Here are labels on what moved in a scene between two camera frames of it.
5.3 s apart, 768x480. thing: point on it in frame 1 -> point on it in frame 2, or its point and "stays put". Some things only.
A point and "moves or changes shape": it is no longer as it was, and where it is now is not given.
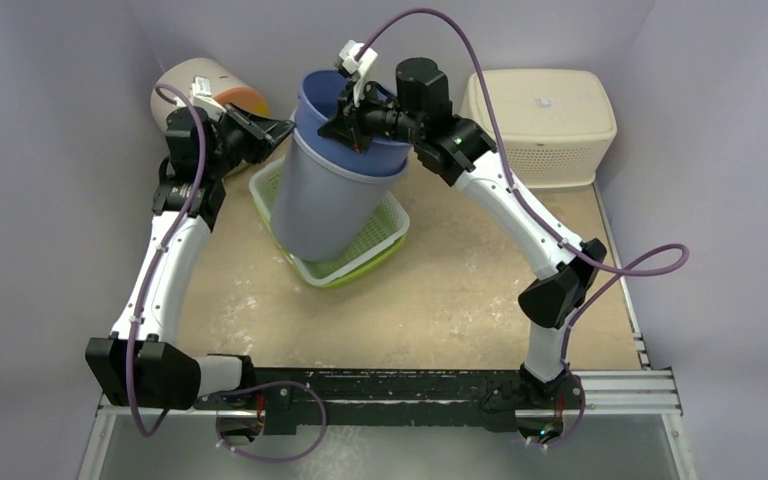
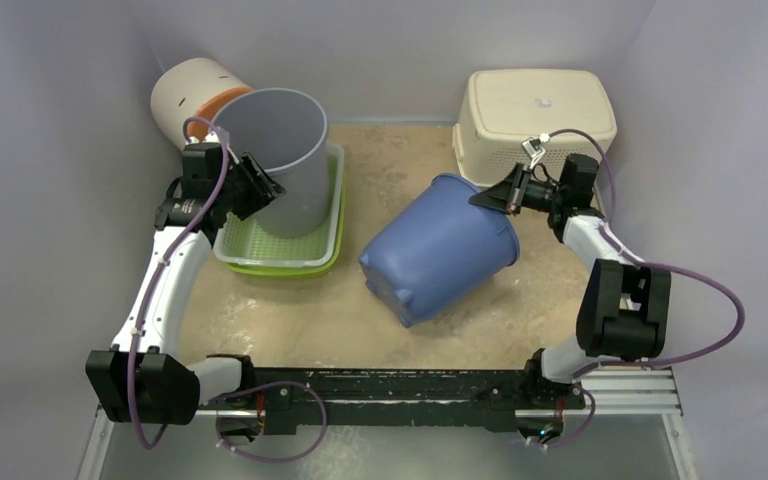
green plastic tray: x=386 y=229 -> x=303 y=270
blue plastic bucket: x=320 y=95 -> x=436 y=248
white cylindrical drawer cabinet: x=182 y=73 stays put
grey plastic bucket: x=322 y=212 moves or changes shape
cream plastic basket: x=554 y=123 stays put
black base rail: x=291 y=397 stays put
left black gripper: x=262 y=133 -> x=263 y=190
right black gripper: x=352 y=116 -> x=519 y=192
